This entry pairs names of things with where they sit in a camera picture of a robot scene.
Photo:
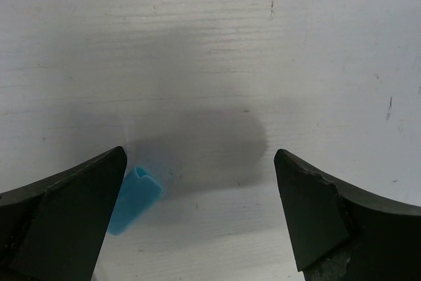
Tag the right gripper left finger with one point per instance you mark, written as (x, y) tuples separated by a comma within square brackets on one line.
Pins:
[(53, 229)]

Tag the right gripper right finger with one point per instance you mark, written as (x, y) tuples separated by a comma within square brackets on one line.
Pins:
[(341, 232)]

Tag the blue highlighter cap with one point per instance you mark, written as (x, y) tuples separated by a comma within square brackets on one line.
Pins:
[(138, 193)]

